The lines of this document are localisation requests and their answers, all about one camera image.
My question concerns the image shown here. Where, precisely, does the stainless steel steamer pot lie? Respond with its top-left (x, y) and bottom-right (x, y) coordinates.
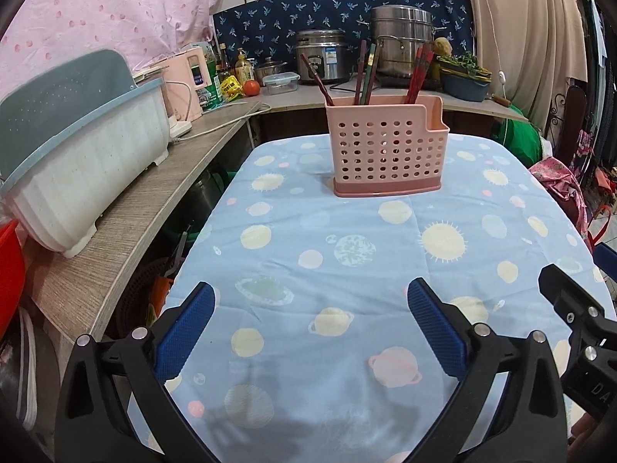
top-left (371, 4), bottom-right (434, 78)

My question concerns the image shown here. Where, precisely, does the pink floral cloth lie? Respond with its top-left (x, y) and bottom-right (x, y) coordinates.
top-left (529, 157), bottom-right (590, 247)

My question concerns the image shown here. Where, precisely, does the brown spoon handle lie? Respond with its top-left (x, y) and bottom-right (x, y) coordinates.
top-left (300, 52), bottom-right (335, 106)

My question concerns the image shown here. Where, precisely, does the beige hanging curtain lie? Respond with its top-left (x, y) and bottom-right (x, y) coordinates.
top-left (470, 0), bottom-right (588, 128)

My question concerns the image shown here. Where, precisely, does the white dish drainer blue lid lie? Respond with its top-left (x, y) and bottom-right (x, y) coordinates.
top-left (1, 49), bottom-right (169, 258)

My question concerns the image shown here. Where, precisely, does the yellow oil bottle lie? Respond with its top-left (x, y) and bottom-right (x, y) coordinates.
top-left (235, 48), bottom-right (254, 86)

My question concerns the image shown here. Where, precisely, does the pink perforated utensil holder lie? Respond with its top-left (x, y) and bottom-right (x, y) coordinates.
top-left (325, 94), bottom-right (448, 198)

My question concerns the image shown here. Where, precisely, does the pink kitchen appliance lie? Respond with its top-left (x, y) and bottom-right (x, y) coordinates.
top-left (152, 47), bottom-right (211, 121)

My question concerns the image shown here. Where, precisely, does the pink dotted curtain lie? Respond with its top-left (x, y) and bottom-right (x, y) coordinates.
top-left (1, 0), bottom-right (217, 95)

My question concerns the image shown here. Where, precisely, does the red tomato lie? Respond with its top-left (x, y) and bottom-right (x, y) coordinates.
top-left (243, 79), bottom-right (260, 97)

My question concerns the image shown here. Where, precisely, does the silver rice cooker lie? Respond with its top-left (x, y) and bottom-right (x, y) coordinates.
top-left (296, 29), bottom-right (351, 84)

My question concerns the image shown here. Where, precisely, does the person's right hand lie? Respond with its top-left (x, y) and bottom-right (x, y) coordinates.
top-left (569, 414), bottom-right (598, 460)

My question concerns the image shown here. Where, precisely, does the green plastic bag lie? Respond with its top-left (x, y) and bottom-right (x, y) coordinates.
top-left (492, 119), bottom-right (544, 168)

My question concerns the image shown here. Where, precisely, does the navy leaf-print backsplash cloth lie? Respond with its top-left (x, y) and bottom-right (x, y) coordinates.
top-left (213, 0), bottom-right (474, 68)

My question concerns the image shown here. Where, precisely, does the red plastic bin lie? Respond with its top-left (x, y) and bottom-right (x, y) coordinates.
top-left (0, 220), bottom-right (25, 336)

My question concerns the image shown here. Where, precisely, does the green chopstick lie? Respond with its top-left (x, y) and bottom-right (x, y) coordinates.
top-left (360, 43), bottom-right (376, 106)

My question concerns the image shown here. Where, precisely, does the blue planet-print tablecloth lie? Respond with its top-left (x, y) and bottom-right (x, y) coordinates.
top-left (166, 135), bottom-right (612, 462)

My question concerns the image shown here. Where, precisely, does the clear food storage container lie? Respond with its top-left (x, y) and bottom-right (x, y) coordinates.
top-left (263, 72), bottom-right (300, 95)

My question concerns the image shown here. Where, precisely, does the blue basin with vegetables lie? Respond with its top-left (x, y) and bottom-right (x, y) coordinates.
top-left (436, 51), bottom-right (492, 103)

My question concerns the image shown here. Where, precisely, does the wooden L-shaped counter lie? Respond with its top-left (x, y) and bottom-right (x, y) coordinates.
top-left (27, 116), bottom-right (539, 344)

